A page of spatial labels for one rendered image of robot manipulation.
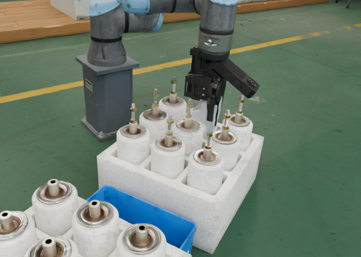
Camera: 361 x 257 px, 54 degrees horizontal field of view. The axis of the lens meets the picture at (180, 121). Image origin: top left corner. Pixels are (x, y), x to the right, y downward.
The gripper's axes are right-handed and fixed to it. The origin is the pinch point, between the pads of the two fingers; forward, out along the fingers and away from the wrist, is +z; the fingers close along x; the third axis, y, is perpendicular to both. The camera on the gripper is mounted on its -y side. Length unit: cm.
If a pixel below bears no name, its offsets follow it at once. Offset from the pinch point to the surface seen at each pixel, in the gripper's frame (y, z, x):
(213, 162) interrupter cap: -1.7, 8.8, 1.7
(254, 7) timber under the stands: 53, 31, -309
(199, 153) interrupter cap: 3.0, 8.9, -0.2
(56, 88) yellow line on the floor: 99, 35, -55
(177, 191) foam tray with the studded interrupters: 5.4, 17.2, 7.4
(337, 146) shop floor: -37, 34, -68
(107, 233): 10.4, 10.4, 32.6
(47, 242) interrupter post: 16.7, 6.7, 42.0
